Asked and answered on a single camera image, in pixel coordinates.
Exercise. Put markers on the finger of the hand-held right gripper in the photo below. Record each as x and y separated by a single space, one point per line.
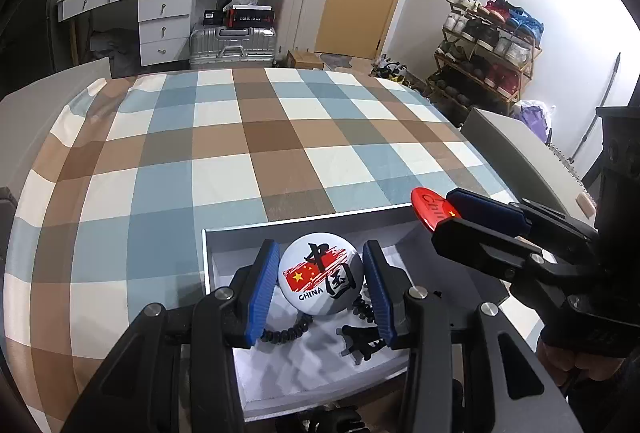
485 208
480 245

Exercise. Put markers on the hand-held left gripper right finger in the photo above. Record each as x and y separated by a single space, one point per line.
380 298

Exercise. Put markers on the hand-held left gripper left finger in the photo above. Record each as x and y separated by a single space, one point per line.
262 293

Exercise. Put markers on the small black hair claw clip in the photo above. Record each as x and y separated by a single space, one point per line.
362 343

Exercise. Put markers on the red round badge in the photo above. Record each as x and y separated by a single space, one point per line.
430 213

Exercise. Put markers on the white round badge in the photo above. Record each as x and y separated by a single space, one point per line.
320 273

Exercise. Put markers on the silver box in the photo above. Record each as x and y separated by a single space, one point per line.
300 373

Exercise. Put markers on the person's right hand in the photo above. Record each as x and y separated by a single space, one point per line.
565 365

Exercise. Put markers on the small beige block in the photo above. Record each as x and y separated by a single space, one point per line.
585 204

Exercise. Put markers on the grey drawer cabinet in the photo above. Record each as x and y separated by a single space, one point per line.
50 83
510 143

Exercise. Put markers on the purple bag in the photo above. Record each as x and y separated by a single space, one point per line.
532 118

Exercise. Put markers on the checked bedsheet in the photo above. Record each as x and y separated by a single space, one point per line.
200 163

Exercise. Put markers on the thin dark pole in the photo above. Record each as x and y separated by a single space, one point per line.
600 108

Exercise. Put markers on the pile of shoes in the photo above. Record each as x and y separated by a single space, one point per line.
395 70

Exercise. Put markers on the wooden shoe rack with shoes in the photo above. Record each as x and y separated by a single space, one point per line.
490 38

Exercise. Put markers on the grey floor mat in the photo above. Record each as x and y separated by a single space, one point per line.
337 62

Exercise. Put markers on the small cardboard box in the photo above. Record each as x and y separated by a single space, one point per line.
305 59

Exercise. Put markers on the silver suitcase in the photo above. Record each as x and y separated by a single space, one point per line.
232 45

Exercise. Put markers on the white suitcase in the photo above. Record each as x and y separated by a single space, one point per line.
302 8

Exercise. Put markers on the black box with red stripe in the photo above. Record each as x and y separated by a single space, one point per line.
250 17

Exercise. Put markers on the small black box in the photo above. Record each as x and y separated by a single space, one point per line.
213 19

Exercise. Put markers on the white dresser desk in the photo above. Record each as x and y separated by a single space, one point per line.
165 8

